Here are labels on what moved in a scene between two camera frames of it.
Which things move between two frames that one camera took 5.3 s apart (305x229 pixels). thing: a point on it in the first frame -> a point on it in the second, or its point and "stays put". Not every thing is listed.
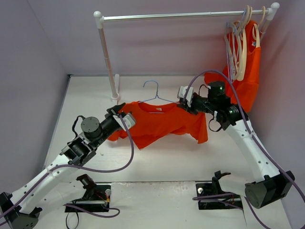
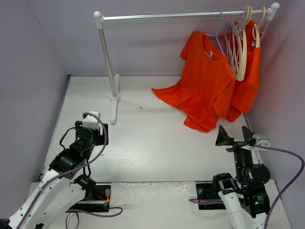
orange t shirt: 156,120 -> 206,85
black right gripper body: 190,108 -> 237,146
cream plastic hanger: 240,57 stays put
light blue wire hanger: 157,93 -> 217,37
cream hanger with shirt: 256,31 stays put
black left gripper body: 115,114 -> 105,134
